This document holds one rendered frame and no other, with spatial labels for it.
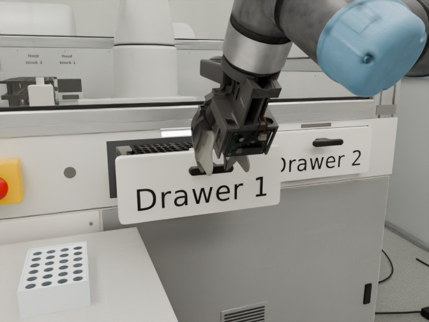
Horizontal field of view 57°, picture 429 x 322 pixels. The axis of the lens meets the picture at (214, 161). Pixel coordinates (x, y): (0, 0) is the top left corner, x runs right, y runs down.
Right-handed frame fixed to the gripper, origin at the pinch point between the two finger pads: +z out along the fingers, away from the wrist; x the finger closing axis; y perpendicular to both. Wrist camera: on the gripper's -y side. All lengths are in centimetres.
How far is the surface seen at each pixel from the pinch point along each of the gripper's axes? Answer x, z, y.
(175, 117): -1.1, 7.4, -18.4
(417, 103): 175, 78, -98
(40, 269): -26.2, 9.2, 8.9
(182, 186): -4.1, 6.5, -0.7
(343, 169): 38.3, 17.4, -8.9
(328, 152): 33.9, 13.7, -11.5
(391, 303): 112, 115, -3
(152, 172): -9.0, 4.2, -2.3
